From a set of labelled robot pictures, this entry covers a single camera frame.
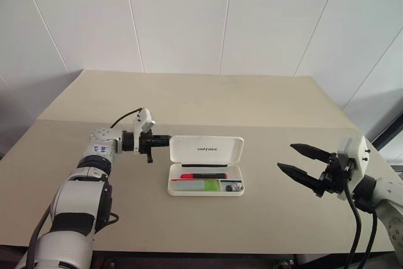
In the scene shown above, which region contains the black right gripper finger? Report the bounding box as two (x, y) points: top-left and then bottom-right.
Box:
(289, 143), (333, 166)
(276, 162), (322, 193)

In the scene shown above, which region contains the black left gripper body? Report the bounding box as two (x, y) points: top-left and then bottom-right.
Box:
(139, 134), (156, 164)

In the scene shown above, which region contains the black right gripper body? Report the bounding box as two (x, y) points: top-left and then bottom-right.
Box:
(314, 152), (355, 199)

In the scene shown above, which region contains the white plastic pencil case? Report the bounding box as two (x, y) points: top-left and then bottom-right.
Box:
(166, 135), (246, 197)

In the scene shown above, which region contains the black marker with red cap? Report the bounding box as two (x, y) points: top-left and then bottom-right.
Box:
(179, 172), (228, 180)

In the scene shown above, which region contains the small silver black clip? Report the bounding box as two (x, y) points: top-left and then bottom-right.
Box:
(225, 181), (244, 193)

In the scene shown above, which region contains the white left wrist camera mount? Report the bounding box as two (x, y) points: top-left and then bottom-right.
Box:
(132, 108), (157, 156)

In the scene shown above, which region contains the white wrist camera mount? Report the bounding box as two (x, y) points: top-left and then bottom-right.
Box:
(336, 135), (371, 201)
(132, 108), (157, 156)

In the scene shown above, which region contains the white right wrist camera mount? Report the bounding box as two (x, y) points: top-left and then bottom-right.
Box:
(336, 135), (371, 201)

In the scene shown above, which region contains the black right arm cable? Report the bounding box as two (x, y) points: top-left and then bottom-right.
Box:
(342, 168), (379, 269)

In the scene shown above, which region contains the dark window frame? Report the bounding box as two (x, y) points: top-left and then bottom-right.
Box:
(372, 117), (403, 173)

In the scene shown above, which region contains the dark frame under table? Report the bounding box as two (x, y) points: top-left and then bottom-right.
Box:
(93, 253), (304, 269)

